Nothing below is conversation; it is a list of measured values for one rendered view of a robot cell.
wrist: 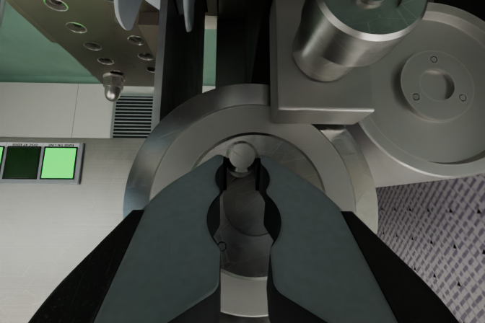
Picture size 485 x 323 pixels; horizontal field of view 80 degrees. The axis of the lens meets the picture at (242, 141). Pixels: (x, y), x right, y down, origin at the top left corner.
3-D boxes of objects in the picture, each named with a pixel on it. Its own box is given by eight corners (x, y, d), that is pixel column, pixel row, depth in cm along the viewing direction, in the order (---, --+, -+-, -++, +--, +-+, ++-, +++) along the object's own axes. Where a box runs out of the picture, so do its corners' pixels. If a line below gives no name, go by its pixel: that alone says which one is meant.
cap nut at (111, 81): (120, 73, 50) (118, 97, 50) (128, 81, 54) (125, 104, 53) (99, 72, 50) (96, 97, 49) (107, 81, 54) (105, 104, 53)
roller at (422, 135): (512, 3, 20) (550, 179, 17) (356, 114, 45) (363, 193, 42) (340, -2, 20) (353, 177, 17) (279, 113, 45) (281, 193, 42)
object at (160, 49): (175, -107, 22) (159, 129, 18) (203, 51, 45) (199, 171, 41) (168, -107, 22) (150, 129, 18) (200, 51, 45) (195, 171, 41)
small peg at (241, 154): (219, 161, 12) (235, 134, 13) (221, 169, 15) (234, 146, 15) (248, 178, 12) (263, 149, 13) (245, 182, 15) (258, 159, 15)
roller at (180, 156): (348, 104, 17) (365, 316, 15) (279, 163, 43) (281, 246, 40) (154, 102, 17) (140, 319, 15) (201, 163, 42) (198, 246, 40)
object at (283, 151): (211, 308, 14) (161, 161, 15) (214, 295, 16) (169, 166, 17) (352, 245, 15) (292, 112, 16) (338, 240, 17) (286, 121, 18)
